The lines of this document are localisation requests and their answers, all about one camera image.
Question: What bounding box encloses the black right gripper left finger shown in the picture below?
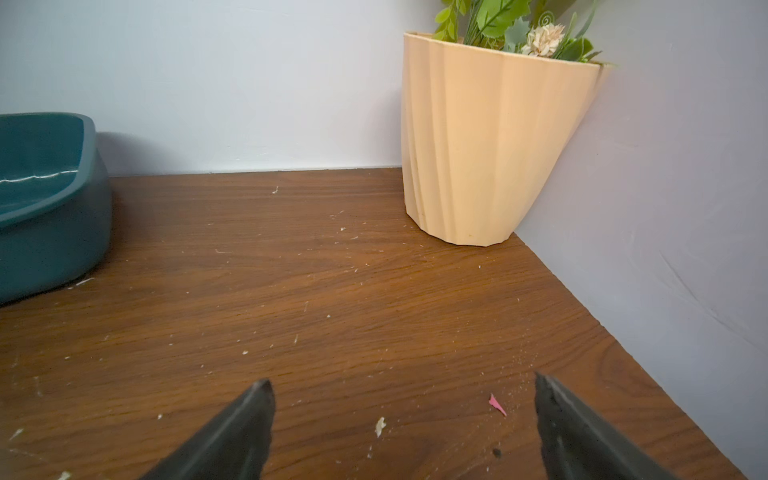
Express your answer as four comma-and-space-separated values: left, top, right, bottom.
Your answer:
143, 379, 276, 479

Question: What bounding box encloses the teal plastic storage box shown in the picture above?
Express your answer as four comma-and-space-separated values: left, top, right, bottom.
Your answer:
1, 112, 112, 304

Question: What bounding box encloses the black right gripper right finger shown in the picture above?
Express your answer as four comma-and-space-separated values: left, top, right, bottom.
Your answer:
535, 373, 675, 480

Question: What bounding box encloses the artificial green flowering plant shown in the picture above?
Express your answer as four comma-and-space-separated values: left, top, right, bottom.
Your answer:
431, 0, 601, 64

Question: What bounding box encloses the beige ribbed flower pot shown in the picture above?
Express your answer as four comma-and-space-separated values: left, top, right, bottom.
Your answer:
401, 33, 609, 247

